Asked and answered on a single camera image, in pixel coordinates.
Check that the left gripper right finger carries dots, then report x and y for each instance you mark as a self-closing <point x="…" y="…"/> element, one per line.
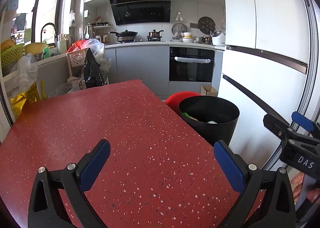
<point x="265" y="197"/>

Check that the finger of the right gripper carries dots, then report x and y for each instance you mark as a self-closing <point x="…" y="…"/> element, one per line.
<point x="310" y="126"/>
<point x="280" y="128"/>

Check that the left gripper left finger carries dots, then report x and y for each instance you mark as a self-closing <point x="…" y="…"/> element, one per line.
<point x="46" y="208"/>

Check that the green plastic wrapper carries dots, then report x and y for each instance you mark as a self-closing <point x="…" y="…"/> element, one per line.
<point x="188" y="116"/>

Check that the black trash bin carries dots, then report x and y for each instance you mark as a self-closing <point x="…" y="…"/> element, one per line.
<point x="209" y="108"/>

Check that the black kitchen faucet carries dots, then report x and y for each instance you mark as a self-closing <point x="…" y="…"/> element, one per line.
<point x="49" y="34"/>

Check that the white refrigerator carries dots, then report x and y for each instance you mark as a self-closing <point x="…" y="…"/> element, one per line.
<point x="272" y="49"/>

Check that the cardboard box on floor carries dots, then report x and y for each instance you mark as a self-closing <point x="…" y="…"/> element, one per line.
<point x="208" y="90"/>

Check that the white rice cooker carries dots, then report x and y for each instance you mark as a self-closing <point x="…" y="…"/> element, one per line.
<point x="218" y="38"/>

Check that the red stool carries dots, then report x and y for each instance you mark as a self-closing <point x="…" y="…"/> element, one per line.
<point x="174" y="100"/>

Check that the black built-in oven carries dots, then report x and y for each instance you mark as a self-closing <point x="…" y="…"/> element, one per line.
<point x="191" y="64"/>

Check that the gold foil bag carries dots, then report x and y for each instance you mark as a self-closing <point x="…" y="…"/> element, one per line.
<point x="23" y="98"/>

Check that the black plastic bag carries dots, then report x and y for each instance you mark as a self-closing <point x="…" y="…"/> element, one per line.
<point x="92" y="74"/>

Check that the beige perforated storage basket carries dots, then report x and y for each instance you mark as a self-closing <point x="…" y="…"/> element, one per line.
<point x="76" y="61"/>

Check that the green plastic basket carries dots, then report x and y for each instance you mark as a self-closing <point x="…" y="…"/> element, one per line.
<point x="12" y="55"/>

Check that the yellow basin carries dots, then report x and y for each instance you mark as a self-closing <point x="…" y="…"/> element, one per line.
<point x="35" y="48"/>

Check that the black wok with lid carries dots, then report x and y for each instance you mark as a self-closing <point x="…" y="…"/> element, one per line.
<point x="125" y="36"/>

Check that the black range hood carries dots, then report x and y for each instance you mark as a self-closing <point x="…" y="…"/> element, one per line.
<point x="140" y="11"/>

